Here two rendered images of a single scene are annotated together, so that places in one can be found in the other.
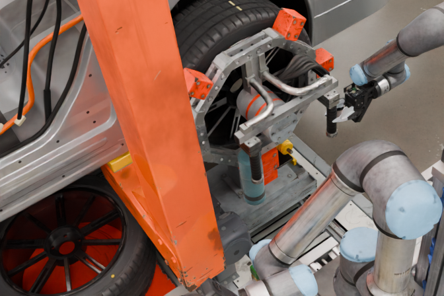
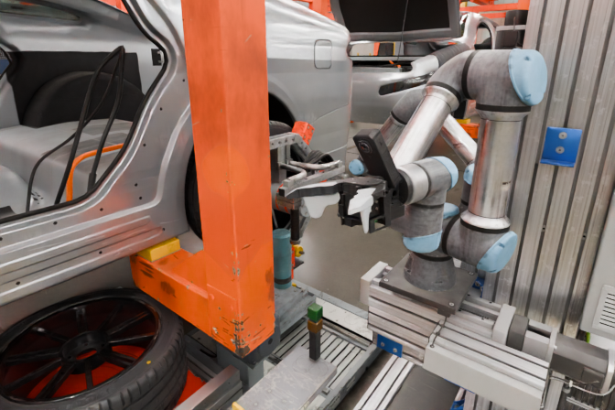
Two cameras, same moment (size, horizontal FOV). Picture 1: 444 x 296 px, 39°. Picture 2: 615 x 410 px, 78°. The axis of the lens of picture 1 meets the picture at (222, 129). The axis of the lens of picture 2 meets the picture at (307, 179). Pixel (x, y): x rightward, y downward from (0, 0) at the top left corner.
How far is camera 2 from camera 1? 1.16 m
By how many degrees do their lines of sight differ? 35
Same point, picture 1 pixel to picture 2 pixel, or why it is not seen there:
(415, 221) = (535, 76)
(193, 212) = (257, 235)
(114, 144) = (156, 226)
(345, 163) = (441, 73)
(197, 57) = not seen: hidden behind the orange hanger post
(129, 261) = (167, 346)
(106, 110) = (153, 188)
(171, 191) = (242, 195)
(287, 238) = (398, 159)
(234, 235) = not seen: hidden behind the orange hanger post
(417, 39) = (409, 104)
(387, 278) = (495, 193)
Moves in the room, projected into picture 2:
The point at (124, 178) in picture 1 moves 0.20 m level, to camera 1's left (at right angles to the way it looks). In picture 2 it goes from (162, 264) to (105, 276)
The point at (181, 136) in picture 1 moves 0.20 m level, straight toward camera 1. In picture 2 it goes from (258, 126) to (291, 139)
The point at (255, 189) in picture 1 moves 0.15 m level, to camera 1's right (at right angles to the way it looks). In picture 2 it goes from (285, 269) to (317, 262)
